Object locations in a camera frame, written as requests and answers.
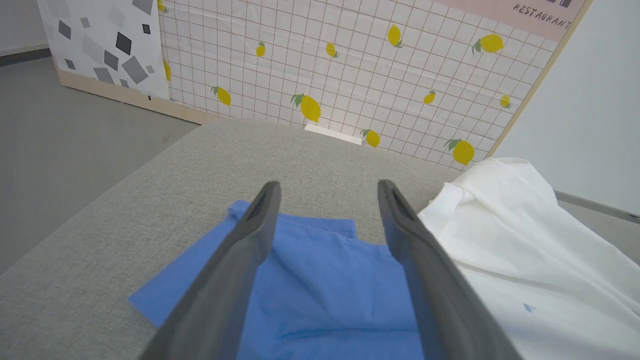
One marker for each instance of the white box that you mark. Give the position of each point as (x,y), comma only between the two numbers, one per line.
(330,134)

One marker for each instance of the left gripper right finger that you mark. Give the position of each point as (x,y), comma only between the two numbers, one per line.
(440,300)

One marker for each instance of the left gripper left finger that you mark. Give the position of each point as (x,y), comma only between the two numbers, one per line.
(225,290)

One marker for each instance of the white panel with grey squares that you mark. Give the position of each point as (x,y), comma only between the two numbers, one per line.
(100,30)

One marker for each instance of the pink restaurant poster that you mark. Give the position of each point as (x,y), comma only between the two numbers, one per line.
(500,20)

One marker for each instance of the blue and white shirt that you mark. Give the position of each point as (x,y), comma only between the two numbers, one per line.
(325,300)

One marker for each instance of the lemon print grid screen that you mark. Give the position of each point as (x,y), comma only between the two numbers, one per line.
(350,75)

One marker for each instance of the lemon-print partition screen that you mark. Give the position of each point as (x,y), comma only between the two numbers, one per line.
(125,95)

